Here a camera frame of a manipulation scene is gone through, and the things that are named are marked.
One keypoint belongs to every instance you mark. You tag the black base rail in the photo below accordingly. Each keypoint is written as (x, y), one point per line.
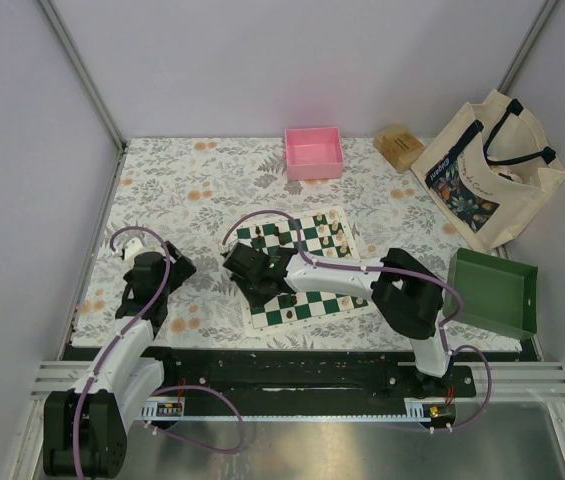
(291, 383)

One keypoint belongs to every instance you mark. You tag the beige canvas tote bag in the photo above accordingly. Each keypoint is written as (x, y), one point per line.
(490, 170)

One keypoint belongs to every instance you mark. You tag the small cardboard box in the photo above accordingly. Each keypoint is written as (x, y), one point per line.
(399, 147)

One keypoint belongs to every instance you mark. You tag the green metal tray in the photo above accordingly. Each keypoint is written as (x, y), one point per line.
(499, 295)

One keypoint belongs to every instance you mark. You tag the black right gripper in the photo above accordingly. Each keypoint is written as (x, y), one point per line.
(252, 300)

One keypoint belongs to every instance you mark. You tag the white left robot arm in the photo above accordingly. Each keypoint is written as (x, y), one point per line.
(85, 427)

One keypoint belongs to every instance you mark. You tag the pink plastic box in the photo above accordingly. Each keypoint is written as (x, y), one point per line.
(313, 153)

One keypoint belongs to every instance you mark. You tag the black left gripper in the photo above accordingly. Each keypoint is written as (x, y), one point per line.
(180, 270)

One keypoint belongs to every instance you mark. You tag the aluminium frame rail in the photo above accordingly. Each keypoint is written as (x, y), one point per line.
(503, 382)

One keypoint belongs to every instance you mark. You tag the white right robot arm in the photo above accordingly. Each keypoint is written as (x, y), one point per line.
(407, 295)

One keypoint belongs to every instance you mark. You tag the floral patterned table mat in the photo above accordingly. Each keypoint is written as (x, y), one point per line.
(190, 191)

